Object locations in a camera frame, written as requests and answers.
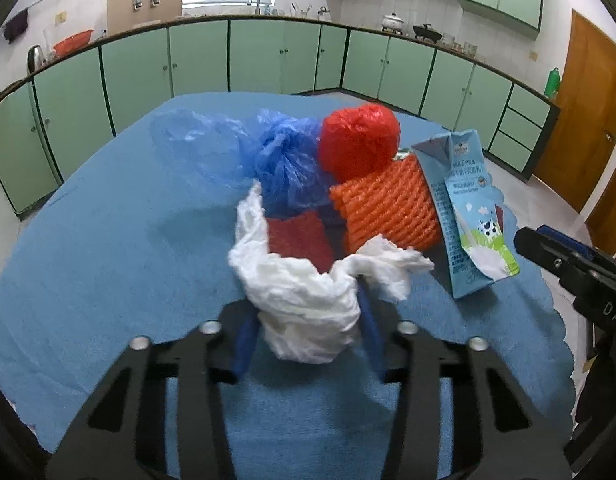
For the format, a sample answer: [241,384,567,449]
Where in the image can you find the red plastic bag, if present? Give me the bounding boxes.
[317,103,401,183]

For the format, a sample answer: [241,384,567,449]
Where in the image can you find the blue felt table mat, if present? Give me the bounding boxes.
[0,93,574,479]

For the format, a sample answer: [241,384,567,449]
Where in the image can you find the blue plastic bag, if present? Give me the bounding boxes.
[150,108,334,219]

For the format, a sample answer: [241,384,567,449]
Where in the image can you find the white tissue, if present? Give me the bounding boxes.
[227,181,435,364]

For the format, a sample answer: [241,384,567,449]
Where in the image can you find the steel electric kettle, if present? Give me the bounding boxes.
[26,44,46,74]

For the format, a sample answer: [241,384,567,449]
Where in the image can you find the white cooking pot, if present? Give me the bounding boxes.
[381,13,404,35]

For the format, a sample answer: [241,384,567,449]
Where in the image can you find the cardboard water purifier box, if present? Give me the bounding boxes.
[106,0,183,36]

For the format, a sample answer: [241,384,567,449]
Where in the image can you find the green thermos bottle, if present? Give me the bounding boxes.
[544,67,562,100]

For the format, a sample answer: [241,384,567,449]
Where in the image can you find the red plastic basin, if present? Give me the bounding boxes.
[53,29,93,58]

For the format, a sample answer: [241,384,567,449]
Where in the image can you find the green lower kitchen cabinets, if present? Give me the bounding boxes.
[0,16,559,214]

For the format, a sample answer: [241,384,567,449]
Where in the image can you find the black wok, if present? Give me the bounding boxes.
[413,23,443,44]

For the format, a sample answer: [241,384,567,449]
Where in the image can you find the dark hanging towel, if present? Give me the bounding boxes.
[3,8,28,44]

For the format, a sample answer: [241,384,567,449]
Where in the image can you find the blue milk carton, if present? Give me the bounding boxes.
[412,130,519,299]

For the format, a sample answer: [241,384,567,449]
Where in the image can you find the dark red scouring pad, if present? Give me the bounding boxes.
[267,210,334,273]
[495,204,504,233]

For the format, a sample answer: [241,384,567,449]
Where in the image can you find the brown wooden door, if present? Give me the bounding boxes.
[534,12,616,211]
[586,170,616,256]

